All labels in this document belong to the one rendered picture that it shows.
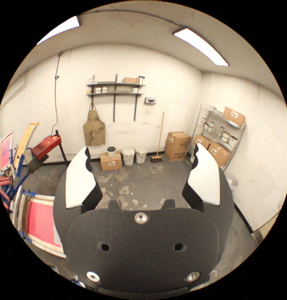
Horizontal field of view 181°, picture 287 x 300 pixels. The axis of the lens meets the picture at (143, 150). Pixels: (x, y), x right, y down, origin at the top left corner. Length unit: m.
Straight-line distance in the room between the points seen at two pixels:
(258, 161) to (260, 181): 0.48
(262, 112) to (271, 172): 1.25
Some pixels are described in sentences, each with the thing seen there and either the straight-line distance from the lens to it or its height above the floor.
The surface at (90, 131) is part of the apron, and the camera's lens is 2.29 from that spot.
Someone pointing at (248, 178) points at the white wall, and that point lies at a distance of 2.74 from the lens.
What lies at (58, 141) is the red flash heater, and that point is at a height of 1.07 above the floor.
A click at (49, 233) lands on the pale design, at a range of 1.04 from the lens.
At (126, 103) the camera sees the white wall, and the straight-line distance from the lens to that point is 2.21.
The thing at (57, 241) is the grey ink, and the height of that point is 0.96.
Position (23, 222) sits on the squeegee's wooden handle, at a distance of 1.28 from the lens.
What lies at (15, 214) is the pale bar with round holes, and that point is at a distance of 1.48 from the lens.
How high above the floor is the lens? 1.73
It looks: 33 degrees down
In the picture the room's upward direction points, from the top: 8 degrees clockwise
